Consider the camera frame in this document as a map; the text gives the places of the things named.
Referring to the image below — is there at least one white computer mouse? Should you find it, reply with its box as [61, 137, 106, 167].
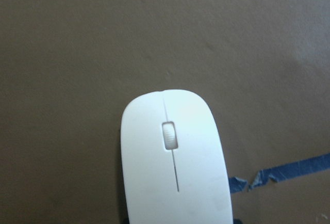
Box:
[121, 90, 234, 223]

